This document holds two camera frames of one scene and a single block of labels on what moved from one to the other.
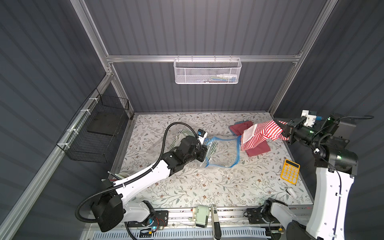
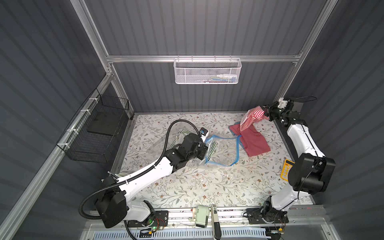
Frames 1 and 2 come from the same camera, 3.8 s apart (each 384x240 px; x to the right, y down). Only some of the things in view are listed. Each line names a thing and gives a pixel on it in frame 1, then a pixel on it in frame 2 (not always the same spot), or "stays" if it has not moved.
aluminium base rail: (243, 223) stays
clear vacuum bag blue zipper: (221, 152) stays
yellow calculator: (290, 171) stays
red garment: (238, 127) stays
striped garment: (254, 134) to (256, 114)
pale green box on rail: (202, 216) stays
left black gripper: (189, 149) stays
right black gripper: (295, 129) to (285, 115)
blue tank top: (240, 122) to (240, 137)
